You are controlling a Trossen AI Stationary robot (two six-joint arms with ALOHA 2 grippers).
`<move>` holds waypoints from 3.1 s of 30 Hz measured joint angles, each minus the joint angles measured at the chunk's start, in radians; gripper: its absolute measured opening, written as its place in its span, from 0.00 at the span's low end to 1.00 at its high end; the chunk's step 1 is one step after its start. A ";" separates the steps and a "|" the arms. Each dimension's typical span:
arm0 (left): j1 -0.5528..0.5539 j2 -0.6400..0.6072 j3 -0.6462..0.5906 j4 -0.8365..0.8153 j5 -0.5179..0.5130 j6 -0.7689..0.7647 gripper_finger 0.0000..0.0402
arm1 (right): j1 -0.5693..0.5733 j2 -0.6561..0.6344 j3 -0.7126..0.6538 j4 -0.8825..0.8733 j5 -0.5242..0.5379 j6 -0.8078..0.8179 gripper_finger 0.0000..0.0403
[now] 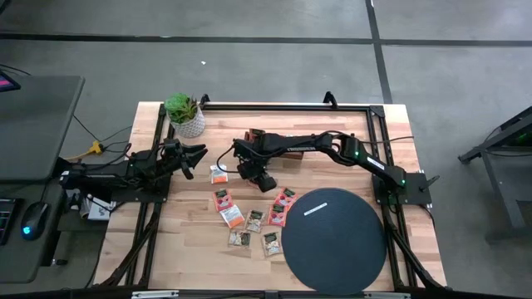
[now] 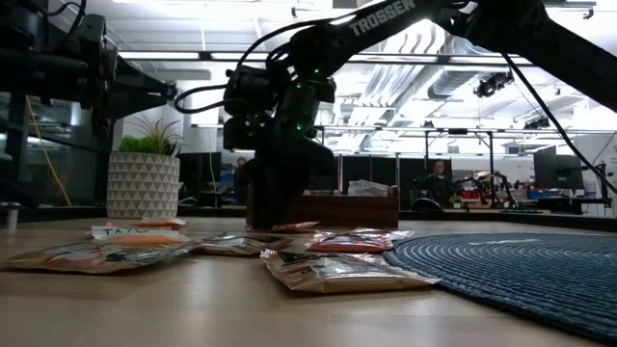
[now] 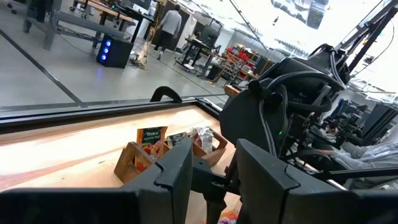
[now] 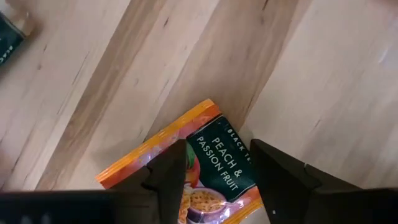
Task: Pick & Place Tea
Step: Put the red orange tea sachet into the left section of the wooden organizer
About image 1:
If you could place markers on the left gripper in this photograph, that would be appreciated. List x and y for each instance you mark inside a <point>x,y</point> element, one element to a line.
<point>173,163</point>

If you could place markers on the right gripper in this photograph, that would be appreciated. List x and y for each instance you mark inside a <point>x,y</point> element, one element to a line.
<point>251,168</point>

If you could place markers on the white and orange tea packet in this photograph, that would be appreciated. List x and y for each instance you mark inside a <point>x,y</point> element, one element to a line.
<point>218,177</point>
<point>232,217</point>

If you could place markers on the red tea packet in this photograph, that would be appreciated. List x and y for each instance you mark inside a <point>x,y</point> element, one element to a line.
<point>250,136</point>
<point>223,201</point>
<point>277,216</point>
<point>287,198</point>

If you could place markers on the clear tea packet dark label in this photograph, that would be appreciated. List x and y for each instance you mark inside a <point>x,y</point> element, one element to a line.
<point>254,221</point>
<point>271,245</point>

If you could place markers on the brown packet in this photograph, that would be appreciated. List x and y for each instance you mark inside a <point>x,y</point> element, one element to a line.
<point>239,239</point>

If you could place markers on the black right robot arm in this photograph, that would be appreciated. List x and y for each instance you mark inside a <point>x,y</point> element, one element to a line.
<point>299,145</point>

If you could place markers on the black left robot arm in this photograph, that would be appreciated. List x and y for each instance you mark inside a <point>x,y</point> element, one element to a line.
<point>104,178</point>

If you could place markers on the succulent in white patterned pot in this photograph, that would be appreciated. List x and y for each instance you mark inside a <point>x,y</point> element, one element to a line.
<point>189,124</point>

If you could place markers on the wooden three-compartment tray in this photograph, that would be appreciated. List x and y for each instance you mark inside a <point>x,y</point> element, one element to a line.
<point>296,155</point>

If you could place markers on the white label strip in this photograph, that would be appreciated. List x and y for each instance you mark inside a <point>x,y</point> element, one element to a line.
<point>316,209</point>

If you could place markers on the yellow power plug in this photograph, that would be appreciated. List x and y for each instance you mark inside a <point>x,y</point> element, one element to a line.
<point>96,147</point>

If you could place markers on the white labelled box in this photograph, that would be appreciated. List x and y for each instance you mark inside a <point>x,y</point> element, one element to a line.
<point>99,212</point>

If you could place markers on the round dark blue placemat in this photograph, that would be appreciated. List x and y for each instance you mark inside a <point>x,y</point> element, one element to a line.
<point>334,249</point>

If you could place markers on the grey desk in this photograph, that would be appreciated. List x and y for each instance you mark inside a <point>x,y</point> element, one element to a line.
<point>37,128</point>

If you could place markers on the black computer mouse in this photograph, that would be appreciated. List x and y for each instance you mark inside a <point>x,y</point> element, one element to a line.
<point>35,220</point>

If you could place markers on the black clamp lever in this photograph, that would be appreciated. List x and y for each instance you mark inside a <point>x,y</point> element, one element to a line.
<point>430,182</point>

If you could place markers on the backlit keyboard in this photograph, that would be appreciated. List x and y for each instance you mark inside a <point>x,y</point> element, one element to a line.
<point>6,220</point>

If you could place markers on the small display screen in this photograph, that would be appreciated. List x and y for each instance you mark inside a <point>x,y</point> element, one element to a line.
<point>6,84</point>

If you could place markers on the grey metal workbench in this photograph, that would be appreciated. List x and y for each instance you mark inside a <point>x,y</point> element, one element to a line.
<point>505,195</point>

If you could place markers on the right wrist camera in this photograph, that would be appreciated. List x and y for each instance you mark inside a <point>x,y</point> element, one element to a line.
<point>267,183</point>

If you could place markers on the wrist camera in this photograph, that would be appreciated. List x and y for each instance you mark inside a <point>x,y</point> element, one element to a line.
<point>267,183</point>
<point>172,144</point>

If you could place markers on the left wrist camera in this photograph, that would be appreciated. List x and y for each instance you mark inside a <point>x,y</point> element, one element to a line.
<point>172,144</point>

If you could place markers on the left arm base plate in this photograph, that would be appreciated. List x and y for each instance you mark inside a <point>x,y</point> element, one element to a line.
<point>141,196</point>

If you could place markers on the black aluminium table frame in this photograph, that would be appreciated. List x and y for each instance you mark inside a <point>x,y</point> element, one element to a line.
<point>291,107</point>

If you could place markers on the silver metal bracket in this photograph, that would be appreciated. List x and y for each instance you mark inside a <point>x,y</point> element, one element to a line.
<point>154,294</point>
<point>386,295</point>

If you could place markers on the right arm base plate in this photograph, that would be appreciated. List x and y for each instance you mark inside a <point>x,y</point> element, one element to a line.
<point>415,191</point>

